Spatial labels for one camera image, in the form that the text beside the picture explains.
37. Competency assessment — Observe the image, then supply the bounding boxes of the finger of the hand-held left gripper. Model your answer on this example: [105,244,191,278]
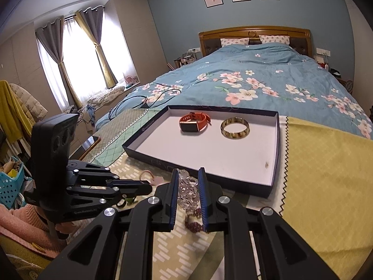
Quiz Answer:
[66,160,152,191]
[66,184,152,211]

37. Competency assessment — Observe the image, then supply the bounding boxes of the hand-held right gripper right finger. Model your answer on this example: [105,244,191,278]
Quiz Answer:
[198,168,340,280]

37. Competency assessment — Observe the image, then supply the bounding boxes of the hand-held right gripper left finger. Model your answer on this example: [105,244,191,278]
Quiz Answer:
[38,168,180,280]

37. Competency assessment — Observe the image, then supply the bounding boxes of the clear crystal bead bracelet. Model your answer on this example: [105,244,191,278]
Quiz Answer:
[178,169,201,210]

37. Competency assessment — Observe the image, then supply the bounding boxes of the pink cord charm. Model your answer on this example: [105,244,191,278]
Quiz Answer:
[139,169,165,186]

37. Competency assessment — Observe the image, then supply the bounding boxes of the purple bead bracelet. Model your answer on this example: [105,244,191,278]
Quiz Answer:
[185,207,204,234]

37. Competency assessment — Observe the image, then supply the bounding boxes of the dark blue cardboard tray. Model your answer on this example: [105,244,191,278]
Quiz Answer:
[122,105,281,199]

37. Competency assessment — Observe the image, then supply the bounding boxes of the pile of clothes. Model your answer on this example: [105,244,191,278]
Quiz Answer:
[62,103,97,132]

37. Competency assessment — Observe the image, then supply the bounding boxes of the beige padded jacket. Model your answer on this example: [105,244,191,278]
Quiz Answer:
[10,83,48,123]

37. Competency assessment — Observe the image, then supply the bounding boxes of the patchwork printed cloth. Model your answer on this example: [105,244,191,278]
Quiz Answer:
[0,108,287,280]

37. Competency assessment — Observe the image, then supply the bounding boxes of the blue plastic basket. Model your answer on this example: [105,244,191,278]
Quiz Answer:
[0,155,25,210]

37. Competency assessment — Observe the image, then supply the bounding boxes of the yellow garment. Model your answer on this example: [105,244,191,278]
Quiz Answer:
[0,80,34,143]

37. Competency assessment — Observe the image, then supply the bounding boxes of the amber bangle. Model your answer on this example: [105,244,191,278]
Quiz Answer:
[220,117,251,138]

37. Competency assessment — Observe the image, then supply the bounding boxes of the orange smartwatch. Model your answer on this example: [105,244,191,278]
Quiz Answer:
[178,112,212,135]

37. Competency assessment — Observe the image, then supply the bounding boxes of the pink knitted sweater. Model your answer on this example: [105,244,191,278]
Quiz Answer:
[0,204,60,241]

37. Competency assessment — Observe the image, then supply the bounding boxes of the small pink fan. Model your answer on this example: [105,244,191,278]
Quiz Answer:
[124,74,139,88]

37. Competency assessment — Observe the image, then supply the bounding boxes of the grey and yellow curtain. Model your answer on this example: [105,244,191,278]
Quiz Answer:
[74,6,118,89]
[35,16,83,110]

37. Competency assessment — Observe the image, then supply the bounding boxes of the yellow cloth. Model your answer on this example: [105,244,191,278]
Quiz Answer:
[278,116,373,280]

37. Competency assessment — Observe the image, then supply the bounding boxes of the blue floral duvet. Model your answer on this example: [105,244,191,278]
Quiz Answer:
[95,42,373,140]

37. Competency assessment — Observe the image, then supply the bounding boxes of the cosmetics on nightstand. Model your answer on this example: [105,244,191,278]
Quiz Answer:
[174,51,201,67]

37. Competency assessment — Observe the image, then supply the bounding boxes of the white dotted pillow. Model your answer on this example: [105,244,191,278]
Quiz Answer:
[259,35,291,45]
[221,37,250,47]

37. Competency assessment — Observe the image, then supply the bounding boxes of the wooden headboard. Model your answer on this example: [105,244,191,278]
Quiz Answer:
[199,26,314,57]

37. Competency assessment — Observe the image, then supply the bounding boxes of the black cable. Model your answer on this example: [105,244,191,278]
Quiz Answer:
[108,84,183,120]

